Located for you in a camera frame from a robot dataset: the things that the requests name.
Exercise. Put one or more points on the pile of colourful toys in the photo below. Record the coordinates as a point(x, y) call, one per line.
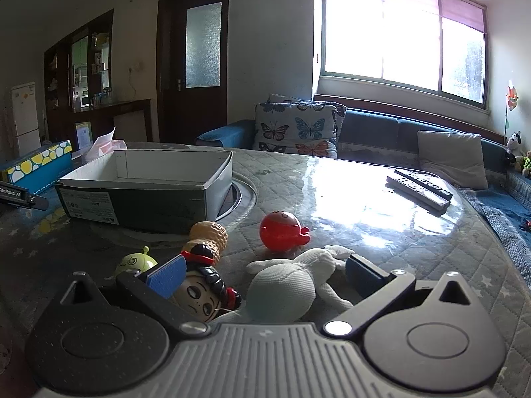
point(527, 163)

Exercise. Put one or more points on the blue sofa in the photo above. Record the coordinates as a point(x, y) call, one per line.
point(373, 128)

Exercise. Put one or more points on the tissue pack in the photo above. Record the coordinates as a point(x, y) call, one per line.
point(103, 147)

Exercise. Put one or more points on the red octopus toy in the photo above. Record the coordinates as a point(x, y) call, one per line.
point(280, 230)

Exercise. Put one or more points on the purple roller blind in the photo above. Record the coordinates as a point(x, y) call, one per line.
point(460, 8)

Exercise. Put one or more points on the black-haired doll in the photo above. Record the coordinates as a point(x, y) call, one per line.
point(199, 294)

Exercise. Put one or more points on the cardboard box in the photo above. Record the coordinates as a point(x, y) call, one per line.
point(137, 203)

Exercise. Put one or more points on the green alien toy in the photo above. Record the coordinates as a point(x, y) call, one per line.
point(132, 263)

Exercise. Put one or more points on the window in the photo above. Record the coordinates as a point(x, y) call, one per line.
point(394, 49)

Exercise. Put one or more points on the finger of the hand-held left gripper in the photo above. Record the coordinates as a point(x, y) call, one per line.
point(38, 203)

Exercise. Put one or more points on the cow plush toy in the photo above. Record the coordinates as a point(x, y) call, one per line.
point(513, 143)

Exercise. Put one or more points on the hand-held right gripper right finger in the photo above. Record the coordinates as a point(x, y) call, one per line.
point(365, 273)

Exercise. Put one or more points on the black remote control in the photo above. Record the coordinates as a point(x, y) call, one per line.
point(427, 184)

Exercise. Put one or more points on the butterfly print pillow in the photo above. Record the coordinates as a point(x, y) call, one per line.
point(290, 130)
point(340, 110)

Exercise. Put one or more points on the white refrigerator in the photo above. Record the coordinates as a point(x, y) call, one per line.
point(25, 112)

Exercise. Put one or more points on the grey cushion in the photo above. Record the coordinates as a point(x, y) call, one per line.
point(452, 159)

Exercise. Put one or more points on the white plush toy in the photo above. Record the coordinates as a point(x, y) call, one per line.
point(282, 290)

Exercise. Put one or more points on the dark wooden door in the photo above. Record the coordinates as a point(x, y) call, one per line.
point(170, 49)

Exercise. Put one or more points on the framed certificate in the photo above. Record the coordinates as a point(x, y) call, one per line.
point(83, 134)

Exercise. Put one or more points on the colourful pinwheel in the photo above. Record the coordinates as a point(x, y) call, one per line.
point(512, 97)

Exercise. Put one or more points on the white board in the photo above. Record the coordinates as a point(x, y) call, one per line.
point(130, 126)

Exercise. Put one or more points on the blue box with yellow dots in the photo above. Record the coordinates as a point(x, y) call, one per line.
point(37, 161)

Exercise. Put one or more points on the dark wooden cabinet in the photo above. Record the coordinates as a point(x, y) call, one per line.
point(60, 62)

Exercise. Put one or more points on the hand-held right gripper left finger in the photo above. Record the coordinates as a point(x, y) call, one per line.
point(168, 277)

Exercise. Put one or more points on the grey quilted desktop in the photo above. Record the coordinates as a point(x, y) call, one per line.
point(352, 219)

